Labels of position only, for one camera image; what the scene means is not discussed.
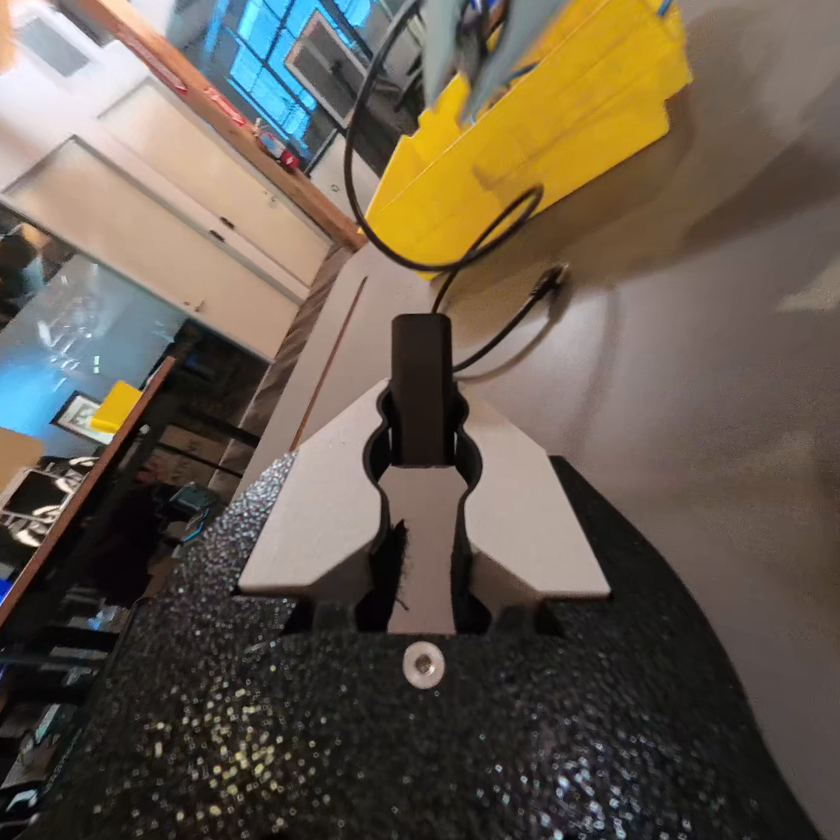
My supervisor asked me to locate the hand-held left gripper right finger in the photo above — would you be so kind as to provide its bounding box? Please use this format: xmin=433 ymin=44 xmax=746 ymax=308
xmin=450 ymin=387 xmax=613 ymax=610

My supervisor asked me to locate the yellow plastic bin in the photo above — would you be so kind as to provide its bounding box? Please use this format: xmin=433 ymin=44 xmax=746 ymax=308
xmin=363 ymin=0 xmax=694 ymax=282

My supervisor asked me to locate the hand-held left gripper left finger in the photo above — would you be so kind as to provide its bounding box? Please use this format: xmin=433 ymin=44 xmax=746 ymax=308
xmin=238 ymin=377 xmax=403 ymax=613

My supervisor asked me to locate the wooden beam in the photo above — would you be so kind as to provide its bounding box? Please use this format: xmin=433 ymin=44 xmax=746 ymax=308
xmin=62 ymin=0 xmax=367 ymax=253

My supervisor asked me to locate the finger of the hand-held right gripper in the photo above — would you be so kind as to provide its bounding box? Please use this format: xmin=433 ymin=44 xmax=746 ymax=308
xmin=420 ymin=0 xmax=475 ymax=109
xmin=461 ymin=0 xmax=549 ymax=127

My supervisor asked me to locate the white wall cabinet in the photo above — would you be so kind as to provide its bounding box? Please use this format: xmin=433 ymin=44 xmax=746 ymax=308
xmin=0 ymin=72 xmax=337 ymax=311

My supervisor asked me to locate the wooden side desk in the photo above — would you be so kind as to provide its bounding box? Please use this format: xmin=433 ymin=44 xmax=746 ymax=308
xmin=0 ymin=356 xmax=177 ymax=627

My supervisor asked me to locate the framed black-and-white tag picture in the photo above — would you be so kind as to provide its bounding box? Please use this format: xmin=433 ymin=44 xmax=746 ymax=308
xmin=51 ymin=392 xmax=101 ymax=435

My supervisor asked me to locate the grid window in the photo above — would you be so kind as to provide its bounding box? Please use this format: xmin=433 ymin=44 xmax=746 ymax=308
xmin=164 ymin=0 xmax=368 ymax=148

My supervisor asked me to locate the black ethernet cable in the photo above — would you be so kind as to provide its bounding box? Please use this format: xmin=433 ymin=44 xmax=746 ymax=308
xmin=343 ymin=0 xmax=572 ymax=383

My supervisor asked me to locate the framed grey monitor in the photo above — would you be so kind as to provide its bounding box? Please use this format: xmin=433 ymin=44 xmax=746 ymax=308
xmin=284 ymin=12 xmax=370 ymax=129

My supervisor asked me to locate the small yellow bin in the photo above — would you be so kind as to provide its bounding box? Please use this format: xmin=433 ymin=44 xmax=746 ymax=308
xmin=91 ymin=379 xmax=144 ymax=446

